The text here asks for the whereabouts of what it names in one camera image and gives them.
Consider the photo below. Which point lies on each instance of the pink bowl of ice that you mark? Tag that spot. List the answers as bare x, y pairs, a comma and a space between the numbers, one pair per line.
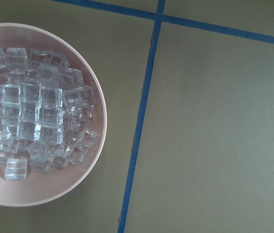
40, 188

